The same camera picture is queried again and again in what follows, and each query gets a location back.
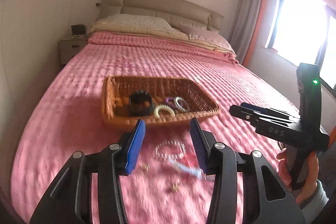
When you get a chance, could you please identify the grey orange curtain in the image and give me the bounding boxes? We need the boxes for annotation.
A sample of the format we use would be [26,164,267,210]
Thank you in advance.
[229,0,261,64]

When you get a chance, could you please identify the pink star hair clip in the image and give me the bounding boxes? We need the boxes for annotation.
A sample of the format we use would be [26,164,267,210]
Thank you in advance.
[168,159,207,181]

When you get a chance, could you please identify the pink fuzzy bedspread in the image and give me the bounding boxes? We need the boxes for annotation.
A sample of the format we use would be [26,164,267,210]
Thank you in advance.
[10,31,302,224]

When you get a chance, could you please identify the clear spiral hair tie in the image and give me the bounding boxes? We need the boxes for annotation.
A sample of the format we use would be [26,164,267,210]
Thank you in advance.
[174,97,190,113]

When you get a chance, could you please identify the pink satin pillow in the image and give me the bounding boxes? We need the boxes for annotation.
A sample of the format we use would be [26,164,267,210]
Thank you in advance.
[178,24,234,52]

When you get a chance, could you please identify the white spiral hair tie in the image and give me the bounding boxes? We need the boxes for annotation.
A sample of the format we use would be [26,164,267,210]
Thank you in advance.
[153,104,176,119]

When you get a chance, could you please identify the grey nightstand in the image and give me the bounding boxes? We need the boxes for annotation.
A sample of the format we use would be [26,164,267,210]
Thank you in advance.
[58,35,88,65]

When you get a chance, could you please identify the brown wicker basket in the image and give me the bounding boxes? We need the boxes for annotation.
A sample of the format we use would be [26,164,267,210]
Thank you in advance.
[101,76,220,130]

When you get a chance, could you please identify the beige padded headboard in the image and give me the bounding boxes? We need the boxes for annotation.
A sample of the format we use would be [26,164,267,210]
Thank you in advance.
[97,0,223,32]

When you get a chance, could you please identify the window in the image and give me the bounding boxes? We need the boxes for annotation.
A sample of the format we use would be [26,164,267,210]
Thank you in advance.
[266,0,335,93]

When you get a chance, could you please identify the white wardrobe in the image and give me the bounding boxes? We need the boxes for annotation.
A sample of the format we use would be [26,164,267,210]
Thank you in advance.
[0,0,87,162]

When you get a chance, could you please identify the grey sleeve forearm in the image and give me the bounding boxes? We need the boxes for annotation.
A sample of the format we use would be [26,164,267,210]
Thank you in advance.
[300,180,329,223]

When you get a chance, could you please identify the black scrunchie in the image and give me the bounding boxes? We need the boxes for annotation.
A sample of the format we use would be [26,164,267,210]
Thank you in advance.
[129,90,154,117]

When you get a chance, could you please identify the person's right hand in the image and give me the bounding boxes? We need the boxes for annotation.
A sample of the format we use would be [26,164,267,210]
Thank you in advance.
[276,148,319,204]

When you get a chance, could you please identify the white textured pillow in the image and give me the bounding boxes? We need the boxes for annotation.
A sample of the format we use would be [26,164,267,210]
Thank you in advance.
[89,14,174,34]

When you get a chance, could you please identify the clear bead bracelet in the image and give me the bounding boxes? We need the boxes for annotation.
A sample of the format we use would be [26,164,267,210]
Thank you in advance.
[153,140,187,162]

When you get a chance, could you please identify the black box on nightstand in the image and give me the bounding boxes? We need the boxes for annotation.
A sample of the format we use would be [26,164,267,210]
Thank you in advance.
[71,24,87,35]

